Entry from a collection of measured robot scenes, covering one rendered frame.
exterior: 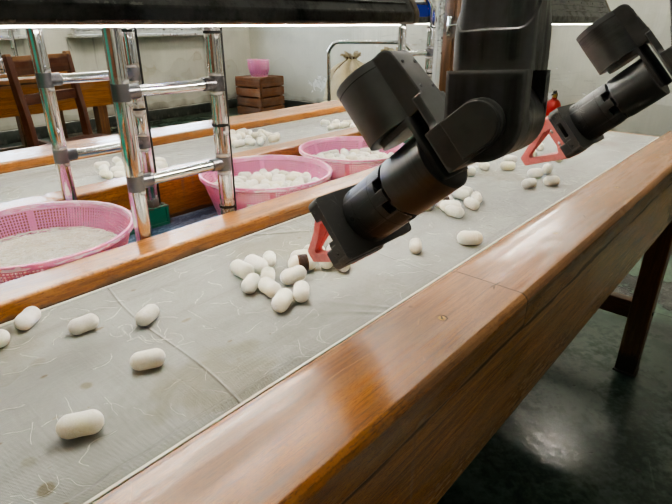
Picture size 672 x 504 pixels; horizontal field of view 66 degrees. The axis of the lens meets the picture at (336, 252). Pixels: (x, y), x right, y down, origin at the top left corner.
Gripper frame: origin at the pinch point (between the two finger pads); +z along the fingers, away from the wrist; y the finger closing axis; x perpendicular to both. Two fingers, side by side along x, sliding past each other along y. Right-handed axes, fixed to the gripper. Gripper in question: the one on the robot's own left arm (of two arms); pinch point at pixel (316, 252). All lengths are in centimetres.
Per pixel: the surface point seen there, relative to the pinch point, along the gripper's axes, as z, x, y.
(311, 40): 327, -293, -453
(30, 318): 18.8, -8.8, 23.3
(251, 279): 10.1, -1.8, 2.3
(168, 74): 423, -330, -311
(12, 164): 72, -56, 1
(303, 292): 5.2, 2.8, 0.1
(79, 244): 35.4, -21.2, 9.2
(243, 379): 2.0, 7.8, 13.8
